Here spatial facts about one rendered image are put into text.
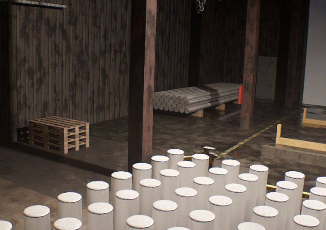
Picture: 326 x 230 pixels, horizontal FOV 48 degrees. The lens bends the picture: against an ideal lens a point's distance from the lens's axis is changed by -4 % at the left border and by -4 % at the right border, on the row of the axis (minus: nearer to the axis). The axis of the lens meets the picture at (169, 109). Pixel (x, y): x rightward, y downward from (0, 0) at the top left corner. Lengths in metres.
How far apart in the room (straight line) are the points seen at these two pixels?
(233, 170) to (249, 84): 7.95
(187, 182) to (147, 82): 3.18
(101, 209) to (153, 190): 0.56
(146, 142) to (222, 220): 4.00
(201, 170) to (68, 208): 1.48
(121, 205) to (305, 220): 1.22
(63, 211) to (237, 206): 1.26
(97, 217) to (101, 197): 0.41
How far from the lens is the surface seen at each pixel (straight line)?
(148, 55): 6.25
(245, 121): 11.47
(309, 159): 8.68
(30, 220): 2.45
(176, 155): 3.70
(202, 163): 3.59
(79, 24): 10.81
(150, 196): 2.89
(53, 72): 10.18
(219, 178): 3.22
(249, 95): 11.33
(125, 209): 2.67
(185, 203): 2.73
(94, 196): 2.82
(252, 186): 3.14
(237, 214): 2.93
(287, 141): 10.01
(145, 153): 6.50
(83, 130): 8.72
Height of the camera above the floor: 2.38
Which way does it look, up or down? 10 degrees down
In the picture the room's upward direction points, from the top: 2 degrees clockwise
